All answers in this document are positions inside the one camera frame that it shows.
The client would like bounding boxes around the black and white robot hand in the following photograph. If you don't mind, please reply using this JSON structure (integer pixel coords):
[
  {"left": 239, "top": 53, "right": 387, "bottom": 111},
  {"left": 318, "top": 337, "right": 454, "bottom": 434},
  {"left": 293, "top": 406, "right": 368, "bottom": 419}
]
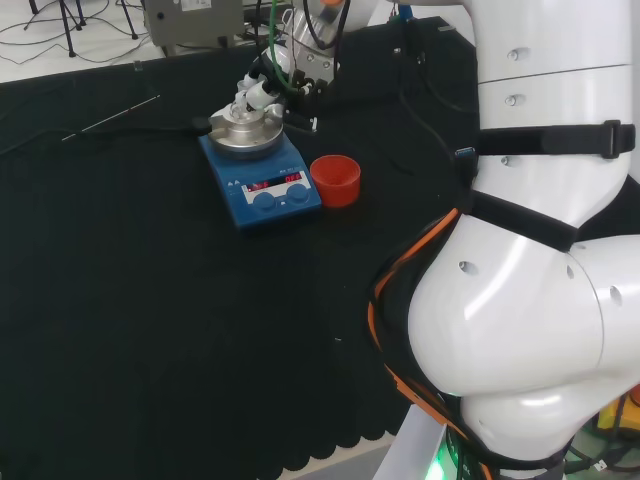
[{"left": 234, "top": 63, "right": 332, "bottom": 135}]

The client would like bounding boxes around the clear glass round-bottom flask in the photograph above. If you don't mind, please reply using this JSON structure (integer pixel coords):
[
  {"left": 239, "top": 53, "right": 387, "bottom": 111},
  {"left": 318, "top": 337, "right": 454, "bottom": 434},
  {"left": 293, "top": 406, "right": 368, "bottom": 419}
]
[{"left": 228, "top": 90, "right": 261, "bottom": 126}]

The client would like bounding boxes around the orange ribbed flask holder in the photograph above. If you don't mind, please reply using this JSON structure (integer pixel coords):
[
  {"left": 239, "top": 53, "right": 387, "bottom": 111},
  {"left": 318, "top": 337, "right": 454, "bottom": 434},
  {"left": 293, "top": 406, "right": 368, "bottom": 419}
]
[{"left": 309, "top": 154, "right": 362, "bottom": 209}]

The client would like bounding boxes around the heater with blue base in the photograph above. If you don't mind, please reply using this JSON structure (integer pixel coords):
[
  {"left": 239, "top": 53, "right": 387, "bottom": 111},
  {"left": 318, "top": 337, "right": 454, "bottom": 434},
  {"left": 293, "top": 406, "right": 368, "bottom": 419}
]
[{"left": 192, "top": 105, "right": 324, "bottom": 237}]

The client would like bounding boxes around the grey metal box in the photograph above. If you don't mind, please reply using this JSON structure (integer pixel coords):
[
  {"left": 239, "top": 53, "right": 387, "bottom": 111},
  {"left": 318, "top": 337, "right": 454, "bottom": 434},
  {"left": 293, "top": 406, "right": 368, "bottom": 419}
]
[{"left": 141, "top": 0, "right": 247, "bottom": 57}]

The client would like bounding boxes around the thin glass rod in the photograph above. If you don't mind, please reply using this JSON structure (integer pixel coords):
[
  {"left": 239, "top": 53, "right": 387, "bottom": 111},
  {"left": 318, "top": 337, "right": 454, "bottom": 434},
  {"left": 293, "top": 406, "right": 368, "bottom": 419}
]
[{"left": 60, "top": 94, "right": 162, "bottom": 143}]

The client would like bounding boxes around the black tripod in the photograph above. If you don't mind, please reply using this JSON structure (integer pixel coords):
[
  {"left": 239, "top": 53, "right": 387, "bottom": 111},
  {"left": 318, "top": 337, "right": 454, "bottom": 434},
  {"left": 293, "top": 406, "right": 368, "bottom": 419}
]
[{"left": 27, "top": 0, "right": 87, "bottom": 57}]

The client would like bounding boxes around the black bench cloth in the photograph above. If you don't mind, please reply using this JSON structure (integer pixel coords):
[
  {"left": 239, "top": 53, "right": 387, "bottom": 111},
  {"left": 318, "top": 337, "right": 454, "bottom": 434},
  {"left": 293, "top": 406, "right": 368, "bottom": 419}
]
[{"left": 0, "top": 16, "right": 482, "bottom": 474}]

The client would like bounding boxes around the yellow stop button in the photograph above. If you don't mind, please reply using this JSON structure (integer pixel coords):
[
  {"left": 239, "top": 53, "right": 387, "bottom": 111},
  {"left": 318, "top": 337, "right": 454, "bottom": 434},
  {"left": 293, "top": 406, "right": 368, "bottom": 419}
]
[{"left": 594, "top": 384, "right": 640, "bottom": 444}]

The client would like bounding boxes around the green cable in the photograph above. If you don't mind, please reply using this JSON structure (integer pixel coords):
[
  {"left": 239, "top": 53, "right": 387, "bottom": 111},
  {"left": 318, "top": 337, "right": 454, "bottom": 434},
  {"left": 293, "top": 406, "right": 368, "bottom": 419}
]
[{"left": 268, "top": 0, "right": 299, "bottom": 97}]

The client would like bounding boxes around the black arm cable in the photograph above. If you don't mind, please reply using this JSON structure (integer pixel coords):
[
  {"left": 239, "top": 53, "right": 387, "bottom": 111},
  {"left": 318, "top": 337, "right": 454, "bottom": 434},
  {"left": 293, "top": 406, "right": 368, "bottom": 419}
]
[{"left": 397, "top": 19, "right": 482, "bottom": 177}]

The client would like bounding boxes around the orange cable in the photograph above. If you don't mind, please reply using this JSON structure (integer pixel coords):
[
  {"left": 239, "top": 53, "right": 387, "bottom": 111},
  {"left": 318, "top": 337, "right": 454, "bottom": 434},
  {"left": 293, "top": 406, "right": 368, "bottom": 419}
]
[{"left": 366, "top": 207, "right": 494, "bottom": 480}]

